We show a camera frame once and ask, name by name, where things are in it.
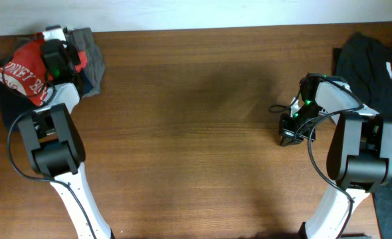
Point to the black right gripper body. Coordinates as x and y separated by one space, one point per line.
301 124

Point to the red orange t-shirt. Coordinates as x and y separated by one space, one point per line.
26 76

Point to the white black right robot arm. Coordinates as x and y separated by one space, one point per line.
359 160

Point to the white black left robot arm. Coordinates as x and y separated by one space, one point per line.
53 146

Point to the folded grey garment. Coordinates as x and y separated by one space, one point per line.
93 71

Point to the folded navy blue garment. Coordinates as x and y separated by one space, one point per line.
11 105

